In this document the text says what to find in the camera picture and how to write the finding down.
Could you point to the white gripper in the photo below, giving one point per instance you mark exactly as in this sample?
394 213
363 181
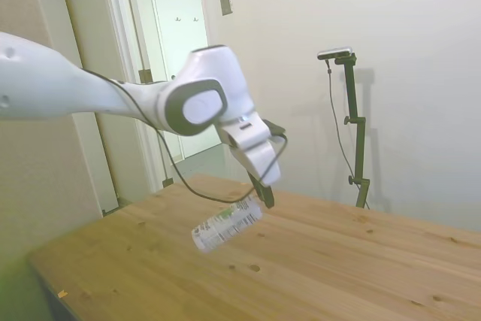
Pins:
263 163

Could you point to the white bottle with green cap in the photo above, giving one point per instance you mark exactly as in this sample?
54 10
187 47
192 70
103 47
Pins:
225 227

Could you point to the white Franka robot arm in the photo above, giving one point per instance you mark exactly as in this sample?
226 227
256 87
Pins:
56 88

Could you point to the white hallway door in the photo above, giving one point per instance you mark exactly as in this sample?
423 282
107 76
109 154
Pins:
180 35

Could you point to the small orange paper scrap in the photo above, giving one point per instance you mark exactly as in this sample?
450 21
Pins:
62 292

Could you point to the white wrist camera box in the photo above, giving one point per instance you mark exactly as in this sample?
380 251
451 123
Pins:
244 135

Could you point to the black jointed camera stand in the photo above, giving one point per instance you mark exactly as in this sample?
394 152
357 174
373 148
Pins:
351 91

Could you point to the grey camera on stand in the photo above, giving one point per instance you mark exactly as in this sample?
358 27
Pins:
334 53

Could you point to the grey wall switch plate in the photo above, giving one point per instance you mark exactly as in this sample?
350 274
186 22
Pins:
225 1

